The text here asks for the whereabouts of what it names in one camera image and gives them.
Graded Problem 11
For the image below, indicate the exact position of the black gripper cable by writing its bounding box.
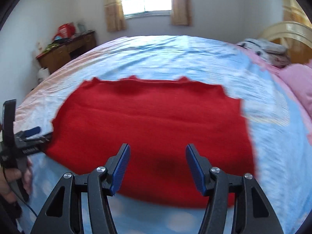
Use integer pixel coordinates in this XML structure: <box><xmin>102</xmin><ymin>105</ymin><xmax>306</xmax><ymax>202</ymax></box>
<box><xmin>1</xmin><ymin>160</ymin><xmax>39</xmax><ymax>219</ymax></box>

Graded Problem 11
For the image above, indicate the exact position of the left beige window curtain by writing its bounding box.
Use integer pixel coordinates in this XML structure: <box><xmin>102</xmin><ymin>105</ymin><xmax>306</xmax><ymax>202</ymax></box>
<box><xmin>105</xmin><ymin>0</ymin><xmax>126</xmax><ymax>32</ymax></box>

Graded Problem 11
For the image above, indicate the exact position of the right beige window curtain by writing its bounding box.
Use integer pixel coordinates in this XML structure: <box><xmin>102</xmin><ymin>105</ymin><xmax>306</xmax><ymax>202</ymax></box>
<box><xmin>171</xmin><ymin>0</ymin><xmax>192</xmax><ymax>27</ymax></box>

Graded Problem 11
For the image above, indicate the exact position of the red bag on desk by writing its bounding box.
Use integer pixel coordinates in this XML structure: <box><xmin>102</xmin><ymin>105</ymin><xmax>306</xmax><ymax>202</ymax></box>
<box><xmin>53</xmin><ymin>22</ymin><xmax>76</xmax><ymax>40</ymax></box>

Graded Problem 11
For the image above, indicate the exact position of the grey folded blanket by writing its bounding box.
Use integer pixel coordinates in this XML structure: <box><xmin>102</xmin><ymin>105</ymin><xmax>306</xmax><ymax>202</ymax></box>
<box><xmin>236</xmin><ymin>39</ymin><xmax>291</xmax><ymax>68</ymax></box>

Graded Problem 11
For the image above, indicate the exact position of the cream wooden headboard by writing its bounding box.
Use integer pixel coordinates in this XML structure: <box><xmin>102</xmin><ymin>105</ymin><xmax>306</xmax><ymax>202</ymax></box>
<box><xmin>259</xmin><ymin>21</ymin><xmax>312</xmax><ymax>64</ymax></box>

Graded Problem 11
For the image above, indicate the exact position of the person's left hand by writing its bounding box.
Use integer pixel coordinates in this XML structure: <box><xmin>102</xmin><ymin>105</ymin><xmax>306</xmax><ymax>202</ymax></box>
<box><xmin>1</xmin><ymin>158</ymin><xmax>32</xmax><ymax>204</ymax></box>

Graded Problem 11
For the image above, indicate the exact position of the pink pillow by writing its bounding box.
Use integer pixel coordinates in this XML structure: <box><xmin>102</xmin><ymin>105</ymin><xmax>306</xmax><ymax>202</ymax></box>
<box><xmin>279</xmin><ymin>60</ymin><xmax>312</xmax><ymax>117</ymax></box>

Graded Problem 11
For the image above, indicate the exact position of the yellow side curtain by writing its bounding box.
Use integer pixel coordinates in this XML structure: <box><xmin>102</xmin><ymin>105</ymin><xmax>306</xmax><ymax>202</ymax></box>
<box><xmin>282</xmin><ymin>0</ymin><xmax>311</xmax><ymax>28</ymax></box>

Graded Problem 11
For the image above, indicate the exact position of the brown wooden desk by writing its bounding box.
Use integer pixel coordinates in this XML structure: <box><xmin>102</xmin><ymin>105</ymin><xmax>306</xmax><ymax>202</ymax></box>
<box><xmin>36</xmin><ymin>30</ymin><xmax>97</xmax><ymax>74</ymax></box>

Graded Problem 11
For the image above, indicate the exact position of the white paper bag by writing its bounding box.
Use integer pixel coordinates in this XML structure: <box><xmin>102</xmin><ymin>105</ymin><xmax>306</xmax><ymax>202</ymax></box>
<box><xmin>37</xmin><ymin>68</ymin><xmax>50</xmax><ymax>84</ymax></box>

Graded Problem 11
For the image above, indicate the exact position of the red knit sweater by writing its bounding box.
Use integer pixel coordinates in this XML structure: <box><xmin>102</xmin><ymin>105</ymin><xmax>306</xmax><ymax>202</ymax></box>
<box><xmin>46</xmin><ymin>77</ymin><xmax>255</xmax><ymax>208</ymax></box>

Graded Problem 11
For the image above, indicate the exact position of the beige window curtain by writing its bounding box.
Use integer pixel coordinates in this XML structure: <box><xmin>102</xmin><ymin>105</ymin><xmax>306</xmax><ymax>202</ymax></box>
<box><xmin>105</xmin><ymin>0</ymin><xmax>126</xmax><ymax>32</ymax></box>
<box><xmin>171</xmin><ymin>0</ymin><xmax>192</xmax><ymax>27</ymax></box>

